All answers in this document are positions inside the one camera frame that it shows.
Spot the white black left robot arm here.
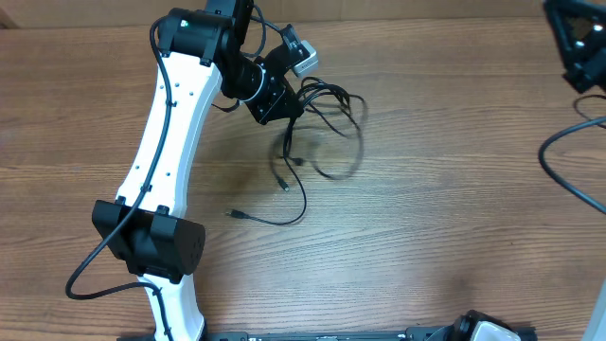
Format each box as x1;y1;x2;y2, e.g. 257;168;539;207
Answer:
92;1;318;340

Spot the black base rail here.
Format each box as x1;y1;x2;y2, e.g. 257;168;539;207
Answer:
116;310;539;341

